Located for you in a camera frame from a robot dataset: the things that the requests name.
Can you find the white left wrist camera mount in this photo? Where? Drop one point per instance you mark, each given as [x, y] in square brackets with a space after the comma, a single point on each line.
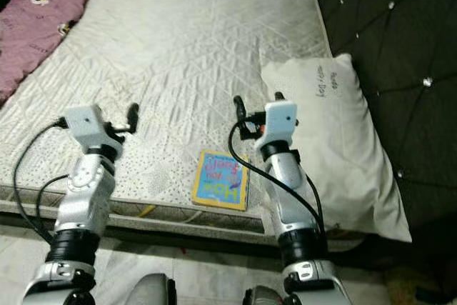
[82, 125]

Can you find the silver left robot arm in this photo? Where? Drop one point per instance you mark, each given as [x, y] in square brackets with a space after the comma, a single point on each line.
[86, 198]

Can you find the black tufted headboard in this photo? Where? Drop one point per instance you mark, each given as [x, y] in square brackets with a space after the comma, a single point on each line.
[400, 26]

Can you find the grey robot leg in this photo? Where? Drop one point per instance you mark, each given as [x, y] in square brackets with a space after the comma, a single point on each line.
[153, 292]
[265, 298]

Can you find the pink cartoon print blanket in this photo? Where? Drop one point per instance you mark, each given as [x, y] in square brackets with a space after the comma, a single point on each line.
[36, 26]

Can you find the white quilted mattress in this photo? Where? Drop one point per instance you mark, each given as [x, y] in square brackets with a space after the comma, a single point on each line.
[186, 55]

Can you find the white pillow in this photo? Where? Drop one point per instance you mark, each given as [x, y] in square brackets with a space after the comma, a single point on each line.
[350, 155]

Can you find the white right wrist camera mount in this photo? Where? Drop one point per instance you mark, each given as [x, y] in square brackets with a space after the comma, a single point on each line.
[281, 122]

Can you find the grey robot left leg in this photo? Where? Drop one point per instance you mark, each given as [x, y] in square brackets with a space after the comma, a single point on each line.
[153, 292]

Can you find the grey robot right leg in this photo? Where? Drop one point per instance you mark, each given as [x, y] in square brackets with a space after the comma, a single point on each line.
[265, 298]

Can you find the colourful children's board book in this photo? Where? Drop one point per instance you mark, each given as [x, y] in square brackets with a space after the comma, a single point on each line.
[220, 181]

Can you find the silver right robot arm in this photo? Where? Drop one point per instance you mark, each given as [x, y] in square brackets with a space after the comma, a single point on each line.
[285, 191]

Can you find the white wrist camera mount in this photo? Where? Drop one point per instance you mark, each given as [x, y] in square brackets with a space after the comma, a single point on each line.
[281, 122]
[82, 125]

